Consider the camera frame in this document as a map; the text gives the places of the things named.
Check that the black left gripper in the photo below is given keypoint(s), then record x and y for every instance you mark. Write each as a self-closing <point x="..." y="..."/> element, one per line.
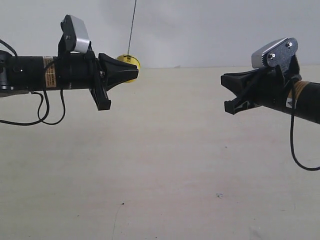
<point x="77" y="71"/>

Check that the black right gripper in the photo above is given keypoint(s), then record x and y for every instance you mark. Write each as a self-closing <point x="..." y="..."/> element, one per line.
<point x="265" y="86"/>

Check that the yellow tennis ball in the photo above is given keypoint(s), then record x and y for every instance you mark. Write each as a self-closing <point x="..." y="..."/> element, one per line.
<point x="129" y="59"/>

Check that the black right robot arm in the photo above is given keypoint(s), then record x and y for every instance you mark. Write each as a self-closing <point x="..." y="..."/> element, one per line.
<point x="303" y="100"/>

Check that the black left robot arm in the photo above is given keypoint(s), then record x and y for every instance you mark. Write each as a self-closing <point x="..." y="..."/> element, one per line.
<point x="24" y="74"/>

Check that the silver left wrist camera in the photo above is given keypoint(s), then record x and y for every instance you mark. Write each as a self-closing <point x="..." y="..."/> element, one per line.
<point x="75" y="37"/>

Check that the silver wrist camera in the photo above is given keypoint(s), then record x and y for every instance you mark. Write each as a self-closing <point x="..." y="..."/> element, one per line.
<point x="75" y="37"/>
<point x="277" y="52"/>

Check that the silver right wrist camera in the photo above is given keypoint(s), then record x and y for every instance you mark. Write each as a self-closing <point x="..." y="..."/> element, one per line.
<point x="277" y="52"/>

